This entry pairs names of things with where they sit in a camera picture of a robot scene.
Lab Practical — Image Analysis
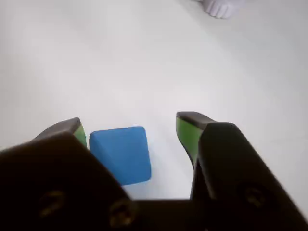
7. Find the blue cube block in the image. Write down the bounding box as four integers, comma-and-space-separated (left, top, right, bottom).
89, 126, 152, 186

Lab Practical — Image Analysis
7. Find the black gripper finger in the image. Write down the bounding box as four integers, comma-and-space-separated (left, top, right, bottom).
0, 117, 145, 231
176, 111, 308, 231

